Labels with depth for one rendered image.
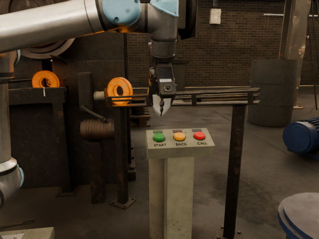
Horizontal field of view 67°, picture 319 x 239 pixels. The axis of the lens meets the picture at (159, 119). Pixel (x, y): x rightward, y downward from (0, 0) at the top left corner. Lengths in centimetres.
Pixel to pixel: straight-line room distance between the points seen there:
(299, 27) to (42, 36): 473
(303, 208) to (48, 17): 86
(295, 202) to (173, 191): 40
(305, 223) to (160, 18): 69
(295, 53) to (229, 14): 378
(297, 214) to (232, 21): 777
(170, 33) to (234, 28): 772
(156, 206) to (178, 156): 34
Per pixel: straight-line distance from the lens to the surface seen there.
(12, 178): 89
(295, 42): 502
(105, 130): 141
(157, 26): 68
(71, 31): 58
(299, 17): 507
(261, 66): 346
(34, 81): 165
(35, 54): 160
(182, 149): 84
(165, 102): 78
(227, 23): 831
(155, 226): 118
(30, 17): 60
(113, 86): 137
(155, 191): 108
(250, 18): 864
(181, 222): 100
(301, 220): 84
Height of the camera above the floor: 87
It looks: 14 degrees down
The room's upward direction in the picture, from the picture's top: straight up
